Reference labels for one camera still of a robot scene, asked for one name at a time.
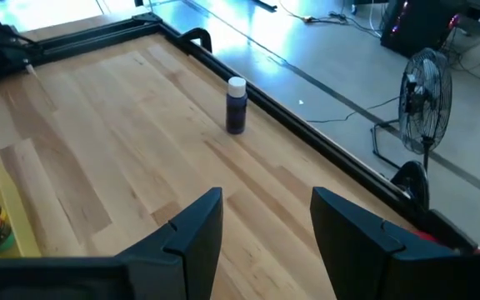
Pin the yellow floor plug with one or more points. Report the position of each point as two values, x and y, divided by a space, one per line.
306 18

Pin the black floor fan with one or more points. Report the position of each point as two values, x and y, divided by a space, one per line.
425 100

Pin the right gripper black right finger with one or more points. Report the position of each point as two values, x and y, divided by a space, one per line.
390 271

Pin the black computer case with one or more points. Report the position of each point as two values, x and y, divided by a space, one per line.
419 25

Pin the yellow translucent plastic bin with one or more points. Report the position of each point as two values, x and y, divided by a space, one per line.
19 216

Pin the black frame clamp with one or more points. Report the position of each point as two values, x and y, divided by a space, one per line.
200 33
411 183

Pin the dark brown paint bottle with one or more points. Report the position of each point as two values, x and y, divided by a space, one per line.
236 112

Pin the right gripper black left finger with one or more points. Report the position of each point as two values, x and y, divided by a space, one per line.
119 279

